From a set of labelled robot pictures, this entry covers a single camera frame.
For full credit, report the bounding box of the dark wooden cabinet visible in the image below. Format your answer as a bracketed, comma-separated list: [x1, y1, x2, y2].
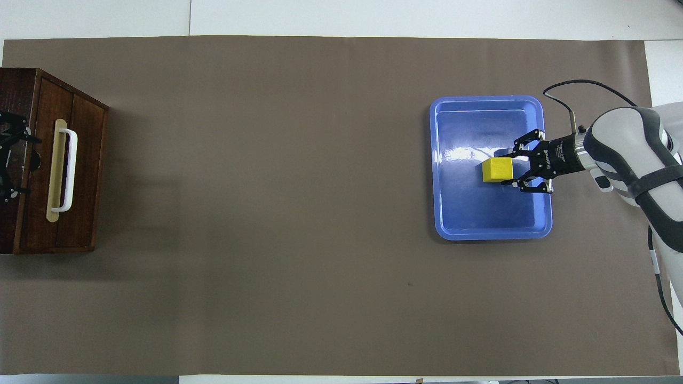
[0, 68, 110, 255]

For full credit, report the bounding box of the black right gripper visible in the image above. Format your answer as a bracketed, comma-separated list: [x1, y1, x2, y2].
[501, 129, 589, 195]

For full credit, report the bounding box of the blue plastic tray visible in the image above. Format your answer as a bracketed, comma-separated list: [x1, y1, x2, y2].
[430, 95, 553, 241]

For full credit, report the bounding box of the yellow cube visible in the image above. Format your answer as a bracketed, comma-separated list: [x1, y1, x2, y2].
[482, 157, 514, 185]

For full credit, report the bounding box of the brown table mat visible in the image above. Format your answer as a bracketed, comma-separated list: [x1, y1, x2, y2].
[0, 36, 681, 377]

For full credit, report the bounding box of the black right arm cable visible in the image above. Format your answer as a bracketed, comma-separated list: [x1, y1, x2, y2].
[543, 79, 683, 338]

